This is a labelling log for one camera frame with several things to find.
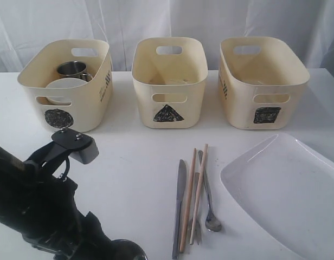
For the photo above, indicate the cream bin square mark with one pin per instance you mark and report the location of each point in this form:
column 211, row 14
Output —
column 261, row 81

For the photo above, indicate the wooden chopstick right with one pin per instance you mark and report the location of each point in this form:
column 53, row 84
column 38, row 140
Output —
column 198, row 194

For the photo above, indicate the wooden chopstick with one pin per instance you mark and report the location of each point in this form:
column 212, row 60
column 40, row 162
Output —
column 198, row 194
column 188, row 202

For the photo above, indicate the cream bin circle mark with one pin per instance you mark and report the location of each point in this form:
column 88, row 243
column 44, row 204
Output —
column 80, row 108

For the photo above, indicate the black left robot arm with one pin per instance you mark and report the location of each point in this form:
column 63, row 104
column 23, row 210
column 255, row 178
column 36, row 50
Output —
column 18, row 180

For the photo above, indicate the white square plate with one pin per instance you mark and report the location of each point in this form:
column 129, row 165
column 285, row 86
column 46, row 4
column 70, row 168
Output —
column 287, row 188

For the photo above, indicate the small steel cup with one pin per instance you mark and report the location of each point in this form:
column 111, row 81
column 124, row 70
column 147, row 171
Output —
column 126, row 250

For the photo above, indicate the steel spoon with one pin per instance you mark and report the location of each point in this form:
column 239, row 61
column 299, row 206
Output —
column 211, row 222

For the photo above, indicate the cream bin triangle mark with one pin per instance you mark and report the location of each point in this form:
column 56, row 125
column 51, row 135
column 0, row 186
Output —
column 169, row 76

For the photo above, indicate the wooden chopstick left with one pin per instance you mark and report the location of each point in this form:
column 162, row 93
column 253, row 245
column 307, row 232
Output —
column 188, row 202

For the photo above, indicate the white plastic bowl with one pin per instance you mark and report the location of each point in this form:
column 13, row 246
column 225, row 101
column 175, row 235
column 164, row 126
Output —
column 63, row 83

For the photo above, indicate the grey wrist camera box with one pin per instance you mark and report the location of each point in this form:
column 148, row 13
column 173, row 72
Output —
column 65, row 143

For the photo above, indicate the steel mug in bin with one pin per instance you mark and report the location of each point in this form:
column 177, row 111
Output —
column 74, row 69

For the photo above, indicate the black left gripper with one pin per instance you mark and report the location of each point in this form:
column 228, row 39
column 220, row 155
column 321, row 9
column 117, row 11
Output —
column 55, row 224

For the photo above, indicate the white backdrop curtain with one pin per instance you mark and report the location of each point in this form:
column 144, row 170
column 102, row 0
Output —
column 27, row 26

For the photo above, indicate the steel table knife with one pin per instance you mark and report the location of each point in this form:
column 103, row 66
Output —
column 181, row 184

